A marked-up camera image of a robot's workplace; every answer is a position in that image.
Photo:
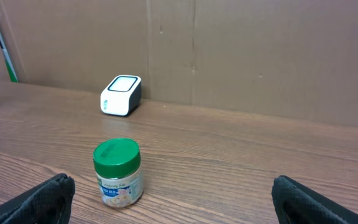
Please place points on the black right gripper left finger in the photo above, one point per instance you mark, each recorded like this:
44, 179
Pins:
47, 203

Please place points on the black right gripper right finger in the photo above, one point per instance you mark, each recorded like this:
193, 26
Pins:
295, 203

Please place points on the green lid jar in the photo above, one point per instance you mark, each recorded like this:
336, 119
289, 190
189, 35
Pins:
118, 167

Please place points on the white barcode scanner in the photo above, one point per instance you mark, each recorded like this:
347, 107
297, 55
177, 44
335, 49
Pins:
122, 96

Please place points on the green white pole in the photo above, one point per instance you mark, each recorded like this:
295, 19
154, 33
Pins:
7, 59

